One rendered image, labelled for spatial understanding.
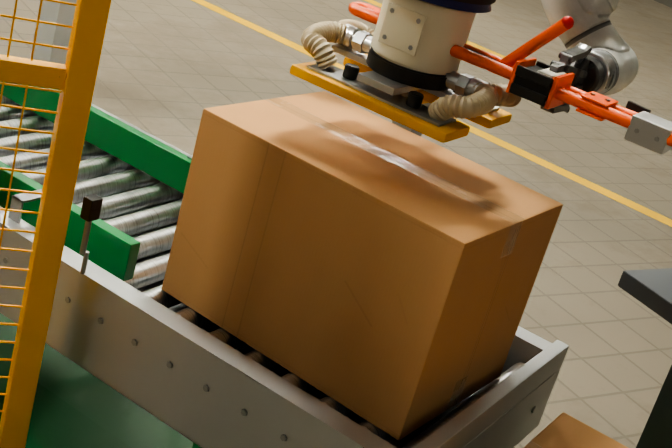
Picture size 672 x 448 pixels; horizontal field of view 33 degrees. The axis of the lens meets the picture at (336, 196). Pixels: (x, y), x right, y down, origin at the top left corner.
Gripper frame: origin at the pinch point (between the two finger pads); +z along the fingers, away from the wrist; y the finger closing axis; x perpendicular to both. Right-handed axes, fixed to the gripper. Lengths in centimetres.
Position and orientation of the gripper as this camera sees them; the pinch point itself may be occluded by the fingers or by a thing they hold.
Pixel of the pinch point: (547, 85)
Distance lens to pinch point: 202.0
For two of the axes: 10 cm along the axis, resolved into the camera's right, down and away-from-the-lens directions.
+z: -5.2, 1.8, -8.3
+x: -8.1, -4.0, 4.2
